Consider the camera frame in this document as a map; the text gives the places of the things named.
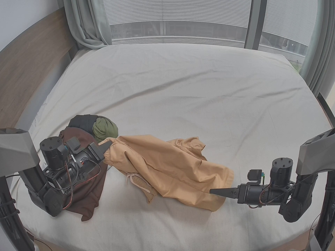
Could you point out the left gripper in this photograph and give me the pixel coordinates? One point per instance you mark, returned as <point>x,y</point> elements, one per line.
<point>86,162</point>

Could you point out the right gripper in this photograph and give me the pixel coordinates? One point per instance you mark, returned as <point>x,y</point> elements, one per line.
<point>251,195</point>

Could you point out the tan shorts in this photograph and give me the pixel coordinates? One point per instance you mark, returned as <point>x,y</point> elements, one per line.
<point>170,166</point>

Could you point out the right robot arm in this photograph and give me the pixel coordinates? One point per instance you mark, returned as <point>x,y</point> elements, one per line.
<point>314,153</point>

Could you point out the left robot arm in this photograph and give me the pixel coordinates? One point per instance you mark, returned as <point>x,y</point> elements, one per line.
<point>18,150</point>

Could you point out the bed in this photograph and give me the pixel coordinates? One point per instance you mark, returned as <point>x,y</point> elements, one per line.
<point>183,87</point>

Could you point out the olive green garment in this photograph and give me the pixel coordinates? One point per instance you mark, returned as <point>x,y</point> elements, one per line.
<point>104,129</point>

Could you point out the brown garment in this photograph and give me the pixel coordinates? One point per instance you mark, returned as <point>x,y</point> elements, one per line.
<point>86,200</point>

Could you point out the dark grey garment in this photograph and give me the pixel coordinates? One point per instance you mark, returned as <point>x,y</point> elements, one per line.
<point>81,123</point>

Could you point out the grey-green curtain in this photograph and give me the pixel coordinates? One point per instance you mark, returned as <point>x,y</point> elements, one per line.
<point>322,48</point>
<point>86,9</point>

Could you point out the window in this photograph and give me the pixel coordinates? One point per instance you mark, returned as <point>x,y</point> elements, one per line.
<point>183,4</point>

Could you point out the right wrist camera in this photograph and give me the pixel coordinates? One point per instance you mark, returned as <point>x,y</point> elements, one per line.
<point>254,175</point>

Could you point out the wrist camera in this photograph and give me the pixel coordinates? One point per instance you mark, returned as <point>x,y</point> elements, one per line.
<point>73,144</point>
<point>254,175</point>

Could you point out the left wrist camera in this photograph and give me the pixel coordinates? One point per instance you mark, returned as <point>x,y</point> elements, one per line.
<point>73,144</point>

